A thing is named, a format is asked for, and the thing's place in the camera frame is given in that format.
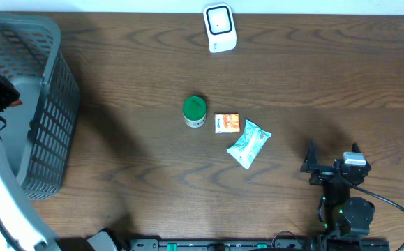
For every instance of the grey plastic basket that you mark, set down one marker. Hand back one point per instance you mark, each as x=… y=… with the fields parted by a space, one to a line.
x=39 y=132

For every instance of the mint wet wipes pack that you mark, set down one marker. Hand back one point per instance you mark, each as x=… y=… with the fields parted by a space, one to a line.
x=248 y=146

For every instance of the green lid jar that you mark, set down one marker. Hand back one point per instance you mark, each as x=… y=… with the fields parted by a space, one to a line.
x=194 y=111

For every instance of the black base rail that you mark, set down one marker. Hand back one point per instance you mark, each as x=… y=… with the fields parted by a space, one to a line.
x=289 y=244

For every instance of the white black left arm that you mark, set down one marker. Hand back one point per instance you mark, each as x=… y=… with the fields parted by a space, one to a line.
x=21 y=228

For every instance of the orange snack packet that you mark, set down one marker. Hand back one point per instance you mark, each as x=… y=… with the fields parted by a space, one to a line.
x=227 y=123

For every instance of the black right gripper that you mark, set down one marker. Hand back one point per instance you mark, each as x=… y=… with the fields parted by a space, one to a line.
x=310 y=164

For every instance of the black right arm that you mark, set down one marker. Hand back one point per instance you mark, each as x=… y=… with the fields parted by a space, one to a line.
x=344 y=216

